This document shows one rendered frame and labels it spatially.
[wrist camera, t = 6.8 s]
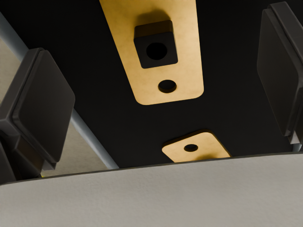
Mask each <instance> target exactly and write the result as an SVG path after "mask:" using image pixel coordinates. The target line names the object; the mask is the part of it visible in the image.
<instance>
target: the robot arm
mask: <svg viewBox="0 0 303 227"><path fill-rule="evenodd" d="M257 72H258V75H259V77H260V80H261V82H262V85H263V88H264V90H265V93H266V95H267V98H268V100H269V103H270V105H271V108H272V111H273V114H274V116H275V119H276V121H277V124H278V126H279V129H280V132H281V134H282V136H287V137H288V140H289V142H290V144H296V143H300V144H301V145H302V146H301V148H300V150H299V152H282V153H269V154H253V155H244V156H235V157H226V158H216V159H204V160H194V161H185V162H176V163H164V164H155V165H147V166H138V167H130V168H119V169H110V170H102V171H94V172H85V173H74V174H65V175H58V176H50V177H42V176H41V171H51V170H55V168H56V164H57V162H59V161H60V158H61V155H62V151H63V147H64V143H65V139H66V135H67V131H68V127H69V123H70V119H71V116H72V112H73V107H74V103H75V95H74V92H73V91H72V89H71V87H70V86H69V84H68V83H67V81H66V79H65V77H64V76H63V74H62V72H61V71H60V69H59V67H58V66H57V64H56V62H55V61H54V59H53V58H52V56H51V54H50V53H49V51H48V50H44V49H43V48H41V47H40V48H35V49H30V50H28V51H27V52H26V54H25V56H24V58H23V60H22V62H21V64H20V66H19V68H18V70H17V72H16V74H15V76H14V78H13V80H12V82H11V84H10V86H9V88H8V90H7V92H6V94H5V96H4V98H3V100H2V102H1V104H0V227H303V27H302V25H301V23H300V22H299V21H298V19H297V18H296V16H295V15H294V13H293V11H292V10H291V8H290V7H289V5H288V4H287V3H286V2H285V1H284V2H279V3H274V4H269V5H268V7H267V9H264V10H263V12H262V21H261V30H260V40H259V48H258V58H257Z"/></svg>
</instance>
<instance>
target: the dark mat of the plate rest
mask: <svg viewBox="0 0 303 227"><path fill-rule="evenodd" d="M195 1H196V10H197V24H198V34H199V44H200V53H201V63H202V77H203V87H204V91H203V93H202V94H201V95H200V96H199V97H197V98H193V99H186V100H178V101H171V102H164V103H158V104H150V105H143V104H140V103H138V102H137V101H136V99H135V96H134V93H133V90H132V88H131V85H130V83H129V80H128V77H127V74H126V71H125V69H124V66H123V63H122V61H121V58H120V55H119V53H118V50H117V47H116V45H115V41H114V39H113V36H112V34H111V31H110V28H109V25H108V23H107V20H106V17H105V15H104V12H103V9H102V6H101V4H100V1H99V0H0V12H1V13H2V14H3V16H4V17H5V19H6V20H7V21H8V22H9V24H10V25H11V27H12V28H13V29H14V30H15V31H16V33H17V34H18V36H19V37H20V38H21V39H22V41H23V42H24V44H25V45H26V46H27V48H28V49H29V50H30V49H35V48H40V47H41V48H43V49H44V50H48V51H49V53H50V54H51V56H52V58H53V59H54V61H55V62H56V64H57V66H58V67H59V69H60V71H61V72H62V74H63V76H64V77H65V79H66V81H67V83H68V84H69V86H70V87H71V89H72V91H73V92H74V95H75V103H74V107H73V108H74V109H75V110H76V112H77V113H78V114H79V116H80V117H81V118H82V120H83V121H84V122H85V123H86V125H87V126H88V127H89V129H90V130H91V131H92V133H93V134H94V135H95V137H96V138H97V139H98V141H99V142H100V143H101V144H102V146H103V147H104V148H105V150H106V151H107V152H108V154H109V155H110V156H111V158H112V159H113V160H114V161H115V163H116V164H117V165H118V167H119V168H130V167H138V166H147V165H155V164H164V163H174V161H173V160H172V159H170V158H169V157H168V156H167V155H166V154H165V153H164V152H163V151H162V145H163V144H164V143H166V142H168V141H171V140H174V139H176V138H179V137H182V136H185V135H187V134H190V133H193V132H196V131H198V130H202V129H209V130H211V131H212V132H213V133H214V134H215V136H216V137H217V138H218V139H219V141H220V142H221V143H222V145H223V146H224V147H225V148H226V149H227V150H228V152H229V153H230V154H231V155H232V157H235V156H244V155H253V154H269V153H282V152H292V150H293V144H290V142H289V140H288V137H287V136H282V134H281V132H280V129H279V126H278V124H277V121H276V119H275V116H274V114H273V111H272V108H271V105H270V103H269V100H268V98H267V95H266V93H265V90H264V88H263V85H262V82H261V80H260V77H259V75H258V72H257V58H258V48H259V40H260V30H261V21H262V12H263V10H264V9H267V7H268V5H269V4H274V3H279V2H284V1H285V2H286V3H287V4H288V5H289V7H290V8H291V10H292V11H293V13H294V15H295V16H296V18H297V19H298V21H299V22H300V23H301V25H302V27H303V0H195Z"/></svg>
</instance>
